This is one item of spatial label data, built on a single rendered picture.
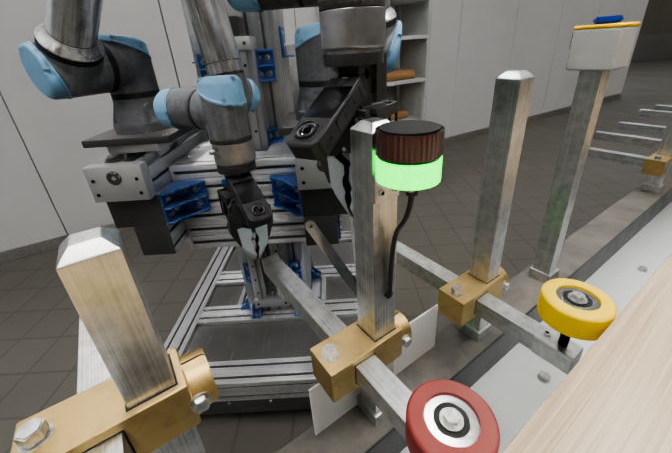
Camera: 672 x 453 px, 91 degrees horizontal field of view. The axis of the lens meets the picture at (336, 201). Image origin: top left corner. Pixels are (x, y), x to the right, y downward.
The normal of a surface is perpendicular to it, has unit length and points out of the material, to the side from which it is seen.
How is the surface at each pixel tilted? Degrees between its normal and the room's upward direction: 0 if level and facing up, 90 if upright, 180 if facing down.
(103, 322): 90
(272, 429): 0
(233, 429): 0
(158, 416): 90
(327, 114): 30
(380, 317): 90
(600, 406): 0
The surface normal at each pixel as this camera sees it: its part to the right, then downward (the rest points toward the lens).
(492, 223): -0.82, 0.29
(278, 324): -0.06, -0.90
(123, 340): 0.57, 0.32
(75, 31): 0.40, 0.83
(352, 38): -0.07, 0.43
